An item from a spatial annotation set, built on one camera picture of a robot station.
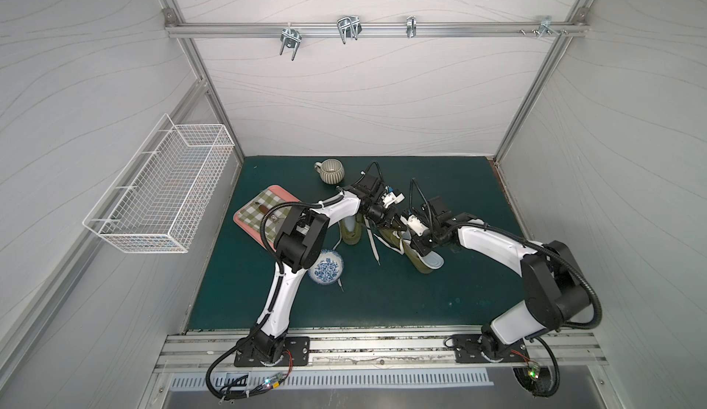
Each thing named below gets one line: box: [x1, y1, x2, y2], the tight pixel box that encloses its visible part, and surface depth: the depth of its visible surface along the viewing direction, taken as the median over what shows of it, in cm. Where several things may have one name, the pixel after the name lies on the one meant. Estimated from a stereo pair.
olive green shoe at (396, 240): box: [373, 228, 433, 275], surface depth 90 cm
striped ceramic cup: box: [313, 158, 346, 185], surface depth 110 cm
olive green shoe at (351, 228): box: [338, 211, 363, 246], surface depth 95 cm
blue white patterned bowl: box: [307, 248, 345, 287], surface depth 89 cm
